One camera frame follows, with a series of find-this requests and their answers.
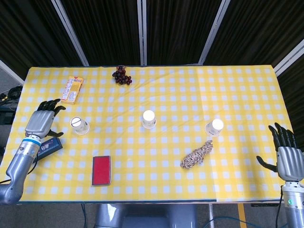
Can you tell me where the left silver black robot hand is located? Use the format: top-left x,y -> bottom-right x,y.
25,98 -> 67,139

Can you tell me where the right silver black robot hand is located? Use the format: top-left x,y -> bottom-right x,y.
256,122 -> 304,183

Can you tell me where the paper cup with black line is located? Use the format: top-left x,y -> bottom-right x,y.
70,116 -> 90,135

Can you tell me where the paper cup with blue flower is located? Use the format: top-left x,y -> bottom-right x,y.
204,118 -> 224,137

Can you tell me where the paper cup with fern print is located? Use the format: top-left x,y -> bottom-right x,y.
142,110 -> 157,130

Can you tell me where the yellow checkered tablecloth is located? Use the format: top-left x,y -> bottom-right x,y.
0,66 -> 294,203

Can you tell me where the dark blue printed box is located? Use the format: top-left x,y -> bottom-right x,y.
37,137 -> 64,160

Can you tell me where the yellow snack box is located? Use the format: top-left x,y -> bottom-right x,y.
60,76 -> 85,105

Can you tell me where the red stamp pad case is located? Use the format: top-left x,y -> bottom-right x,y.
91,155 -> 112,187

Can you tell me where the dark red grape bunch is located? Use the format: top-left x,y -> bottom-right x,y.
112,65 -> 133,86

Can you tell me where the grey robot torso base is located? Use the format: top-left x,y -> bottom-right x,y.
95,203 -> 198,228

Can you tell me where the black cable bundle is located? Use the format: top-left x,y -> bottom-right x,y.
0,85 -> 22,106

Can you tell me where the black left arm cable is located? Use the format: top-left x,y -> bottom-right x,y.
0,152 -> 40,185

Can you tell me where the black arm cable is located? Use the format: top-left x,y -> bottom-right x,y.
275,185 -> 285,228
0,152 -> 40,185

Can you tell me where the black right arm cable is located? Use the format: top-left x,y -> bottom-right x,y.
275,185 -> 285,228

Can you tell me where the white partition post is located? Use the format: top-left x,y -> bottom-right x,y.
198,0 -> 231,65
137,0 -> 148,66
0,59 -> 24,86
273,39 -> 304,76
51,0 -> 90,67

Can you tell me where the blue floor cable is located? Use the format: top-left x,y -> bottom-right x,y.
206,213 -> 285,228

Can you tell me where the beige black rope bundle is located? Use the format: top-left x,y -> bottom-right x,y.
180,140 -> 214,170

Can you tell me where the black cable under table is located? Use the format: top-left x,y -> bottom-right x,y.
80,203 -> 86,228

